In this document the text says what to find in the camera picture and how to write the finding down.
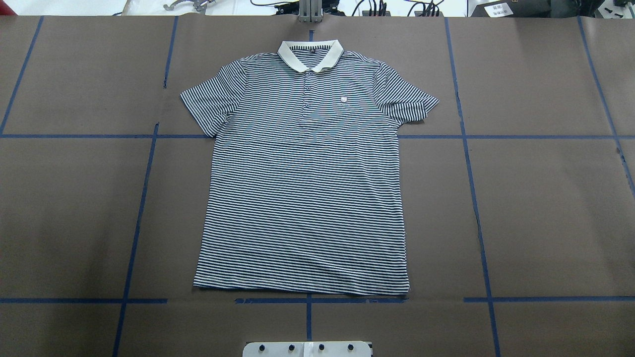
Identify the aluminium frame post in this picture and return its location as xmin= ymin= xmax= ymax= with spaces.
xmin=299 ymin=0 xmax=323 ymax=23

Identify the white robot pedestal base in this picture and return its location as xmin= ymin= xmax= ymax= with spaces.
xmin=242 ymin=341 xmax=374 ymax=357

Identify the striped polo shirt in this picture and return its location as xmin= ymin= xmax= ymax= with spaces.
xmin=180 ymin=40 xmax=439 ymax=296

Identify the metal reacher grabber tool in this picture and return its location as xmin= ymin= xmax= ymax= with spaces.
xmin=163 ymin=0 xmax=215 ymax=12

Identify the black box device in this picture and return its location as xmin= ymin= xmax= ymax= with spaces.
xmin=469 ymin=0 xmax=551 ymax=18

